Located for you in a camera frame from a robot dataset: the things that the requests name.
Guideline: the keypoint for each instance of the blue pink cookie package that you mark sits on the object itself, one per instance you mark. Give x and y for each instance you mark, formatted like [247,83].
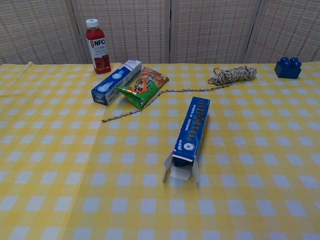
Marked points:
[193,125]

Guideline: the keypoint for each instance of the blue white toothpaste box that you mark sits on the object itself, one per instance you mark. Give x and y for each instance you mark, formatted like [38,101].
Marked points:
[112,83]

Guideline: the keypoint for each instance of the green orange snack bag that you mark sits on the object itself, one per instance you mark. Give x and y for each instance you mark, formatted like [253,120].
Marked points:
[142,88]

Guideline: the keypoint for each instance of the red NFC juice bottle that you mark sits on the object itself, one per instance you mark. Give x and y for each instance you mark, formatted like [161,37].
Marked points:
[99,50]

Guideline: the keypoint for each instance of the woven folding screen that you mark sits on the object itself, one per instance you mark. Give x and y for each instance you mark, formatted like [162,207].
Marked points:
[200,30]

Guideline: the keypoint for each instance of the yellow white checkered tablecloth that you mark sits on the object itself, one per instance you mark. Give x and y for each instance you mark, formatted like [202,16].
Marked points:
[75,175]

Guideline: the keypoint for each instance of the blue toy building block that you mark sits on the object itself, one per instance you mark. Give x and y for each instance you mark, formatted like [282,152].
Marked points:
[287,70]

